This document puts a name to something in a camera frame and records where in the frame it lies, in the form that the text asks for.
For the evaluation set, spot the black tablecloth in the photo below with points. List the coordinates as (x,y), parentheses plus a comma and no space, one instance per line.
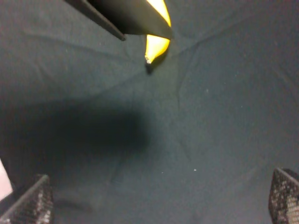
(192,140)

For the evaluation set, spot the yellow banana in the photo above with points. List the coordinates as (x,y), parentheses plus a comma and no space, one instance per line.
(156,46)

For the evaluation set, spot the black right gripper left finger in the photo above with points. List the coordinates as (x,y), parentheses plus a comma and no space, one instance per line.
(31,203)

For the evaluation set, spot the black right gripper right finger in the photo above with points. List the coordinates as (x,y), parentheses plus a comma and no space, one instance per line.
(283,203)

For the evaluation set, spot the black leather glasses case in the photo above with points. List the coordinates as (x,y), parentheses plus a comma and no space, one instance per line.
(124,17)

